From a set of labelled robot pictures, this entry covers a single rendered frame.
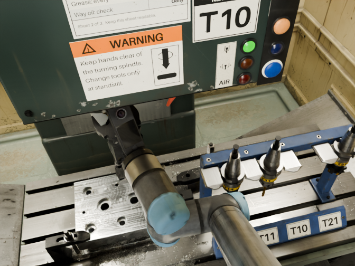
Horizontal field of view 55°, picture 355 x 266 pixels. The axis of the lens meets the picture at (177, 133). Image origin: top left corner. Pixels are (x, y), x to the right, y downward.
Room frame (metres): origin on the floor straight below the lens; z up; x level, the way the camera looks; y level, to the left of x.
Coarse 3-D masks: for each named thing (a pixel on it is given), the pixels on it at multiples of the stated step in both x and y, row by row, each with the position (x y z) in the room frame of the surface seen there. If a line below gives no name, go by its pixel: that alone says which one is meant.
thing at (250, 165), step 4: (240, 160) 0.57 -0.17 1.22; (244, 160) 0.57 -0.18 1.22; (248, 160) 0.57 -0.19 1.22; (252, 160) 0.57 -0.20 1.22; (256, 160) 0.57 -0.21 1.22; (244, 164) 0.56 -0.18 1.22; (248, 164) 0.56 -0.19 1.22; (252, 164) 0.56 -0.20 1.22; (256, 164) 0.56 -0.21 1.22; (244, 168) 0.55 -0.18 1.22; (248, 168) 0.55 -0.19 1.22; (252, 168) 0.55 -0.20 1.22; (256, 168) 0.54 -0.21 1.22; (260, 168) 0.54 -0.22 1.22; (248, 172) 0.53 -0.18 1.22; (252, 172) 0.53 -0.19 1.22; (256, 172) 0.53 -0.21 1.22; (260, 172) 0.53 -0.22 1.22; (244, 176) 0.52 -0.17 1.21; (248, 176) 0.52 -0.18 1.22; (252, 176) 0.52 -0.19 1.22; (256, 176) 0.52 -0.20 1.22; (260, 176) 0.52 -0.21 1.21
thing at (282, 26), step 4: (280, 20) 0.46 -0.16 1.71; (284, 20) 0.46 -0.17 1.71; (276, 24) 0.45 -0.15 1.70; (280, 24) 0.45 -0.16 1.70; (284, 24) 0.45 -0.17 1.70; (288, 24) 0.46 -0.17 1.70; (276, 28) 0.45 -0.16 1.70; (280, 28) 0.45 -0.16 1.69; (284, 28) 0.45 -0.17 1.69; (276, 32) 0.45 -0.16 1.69; (280, 32) 0.45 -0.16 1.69; (284, 32) 0.46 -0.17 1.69
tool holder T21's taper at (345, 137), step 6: (348, 132) 0.59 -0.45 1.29; (354, 132) 0.59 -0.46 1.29; (342, 138) 0.60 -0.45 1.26; (348, 138) 0.59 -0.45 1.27; (354, 138) 0.58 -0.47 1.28; (342, 144) 0.59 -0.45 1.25; (348, 144) 0.58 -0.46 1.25; (354, 144) 0.58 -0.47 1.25; (342, 150) 0.58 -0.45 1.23; (348, 150) 0.58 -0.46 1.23
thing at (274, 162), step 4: (272, 144) 0.56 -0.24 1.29; (272, 148) 0.55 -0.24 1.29; (280, 148) 0.55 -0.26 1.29; (268, 152) 0.55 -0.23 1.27; (272, 152) 0.54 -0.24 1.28; (276, 152) 0.54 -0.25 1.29; (280, 152) 0.55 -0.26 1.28; (268, 156) 0.55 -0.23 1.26; (272, 156) 0.54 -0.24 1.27; (276, 156) 0.54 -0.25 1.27; (280, 156) 0.55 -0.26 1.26; (264, 160) 0.55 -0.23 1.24; (268, 160) 0.54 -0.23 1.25; (272, 160) 0.54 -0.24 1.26; (276, 160) 0.54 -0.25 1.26; (280, 160) 0.55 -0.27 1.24; (264, 164) 0.55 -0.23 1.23; (268, 164) 0.54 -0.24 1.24; (272, 164) 0.54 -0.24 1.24; (276, 164) 0.54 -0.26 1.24; (268, 168) 0.54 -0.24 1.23; (272, 168) 0.53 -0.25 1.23; (276, 168) 0.53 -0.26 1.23
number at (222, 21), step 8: (224, 8) 0.44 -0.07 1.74; (232, 8) 0.45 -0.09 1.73; (240, 8) 0.45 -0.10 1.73; (248, 8) 0.45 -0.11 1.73; (224, 16) 0.44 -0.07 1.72; (232, 16) 0.45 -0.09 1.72; (240, 16) 0.45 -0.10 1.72; (248, 16) 0.45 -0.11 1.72; (224, 24) 0.44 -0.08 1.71; (232, 24) 0.45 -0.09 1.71; (240, 24) 0.45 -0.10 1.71; (248, 24) 0.45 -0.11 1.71; (224, 32) 0.44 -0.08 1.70
